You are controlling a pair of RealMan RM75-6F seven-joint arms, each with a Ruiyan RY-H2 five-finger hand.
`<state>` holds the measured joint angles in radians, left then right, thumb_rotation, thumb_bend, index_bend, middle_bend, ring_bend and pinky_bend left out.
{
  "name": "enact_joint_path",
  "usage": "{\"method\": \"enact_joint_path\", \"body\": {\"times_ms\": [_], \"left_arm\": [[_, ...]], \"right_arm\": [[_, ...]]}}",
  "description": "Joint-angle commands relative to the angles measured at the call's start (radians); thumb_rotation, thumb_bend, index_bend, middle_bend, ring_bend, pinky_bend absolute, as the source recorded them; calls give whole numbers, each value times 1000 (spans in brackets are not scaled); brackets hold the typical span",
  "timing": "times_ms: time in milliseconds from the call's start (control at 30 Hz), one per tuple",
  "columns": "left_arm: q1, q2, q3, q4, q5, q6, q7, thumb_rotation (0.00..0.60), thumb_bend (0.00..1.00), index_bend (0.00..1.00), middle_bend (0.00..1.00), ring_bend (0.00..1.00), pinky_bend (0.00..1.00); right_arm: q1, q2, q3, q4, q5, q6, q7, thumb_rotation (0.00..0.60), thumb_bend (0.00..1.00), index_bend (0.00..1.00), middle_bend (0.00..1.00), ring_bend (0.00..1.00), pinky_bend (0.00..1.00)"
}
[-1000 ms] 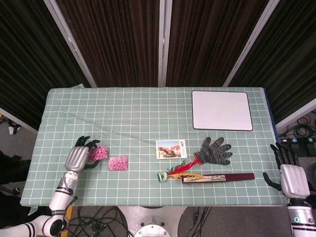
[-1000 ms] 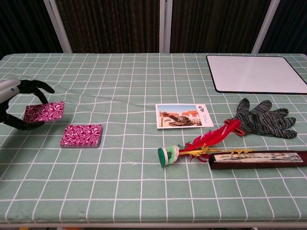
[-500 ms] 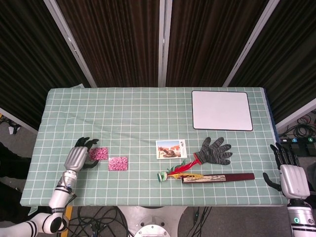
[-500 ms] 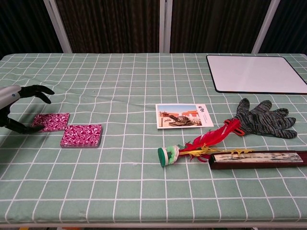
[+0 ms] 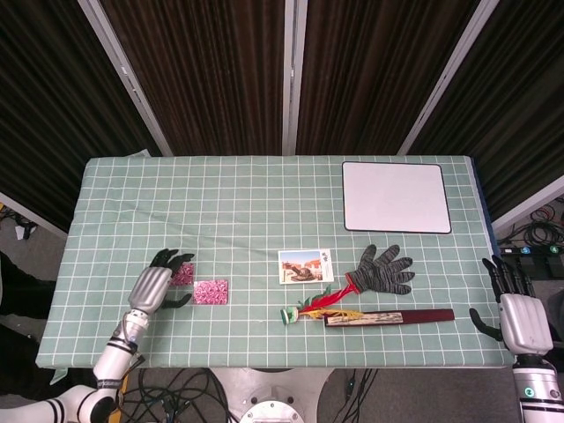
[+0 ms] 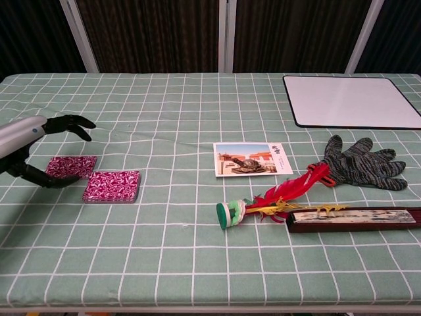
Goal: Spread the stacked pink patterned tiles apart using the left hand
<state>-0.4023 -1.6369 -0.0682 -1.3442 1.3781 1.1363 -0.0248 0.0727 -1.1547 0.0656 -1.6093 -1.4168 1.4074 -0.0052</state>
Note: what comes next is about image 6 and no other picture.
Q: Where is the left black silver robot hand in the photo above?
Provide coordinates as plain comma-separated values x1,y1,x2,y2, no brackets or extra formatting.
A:
0,114,97,190

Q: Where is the dark ribbed partition panel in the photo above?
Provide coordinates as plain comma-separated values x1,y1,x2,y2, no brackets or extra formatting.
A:
0,0,87,80
232,0,374,74
357,0,421,75
75,0,220,74

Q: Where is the green white checked tablecloth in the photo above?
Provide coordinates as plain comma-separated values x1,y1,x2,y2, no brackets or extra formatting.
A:
0,72,421,309

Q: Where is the photo postcard with white border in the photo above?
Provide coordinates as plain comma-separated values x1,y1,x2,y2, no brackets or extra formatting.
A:
212,142,293,178

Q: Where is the red yellow feather shuttlecock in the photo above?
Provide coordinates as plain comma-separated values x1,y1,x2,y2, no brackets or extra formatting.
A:
216,163,348,230

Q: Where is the white mat with black edge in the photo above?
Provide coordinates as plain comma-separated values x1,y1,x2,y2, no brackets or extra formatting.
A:
282,75,421,130

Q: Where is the grey striped knit glove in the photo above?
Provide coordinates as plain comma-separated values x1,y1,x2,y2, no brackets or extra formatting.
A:
309,134,409,192

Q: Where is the folded fan with maroon guards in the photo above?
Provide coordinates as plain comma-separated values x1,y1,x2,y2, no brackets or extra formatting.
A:
285,206,421,234

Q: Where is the white partition post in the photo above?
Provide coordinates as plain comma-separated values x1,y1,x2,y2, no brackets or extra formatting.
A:
218,0,237,74
59,0,100,74
344,0,385,74

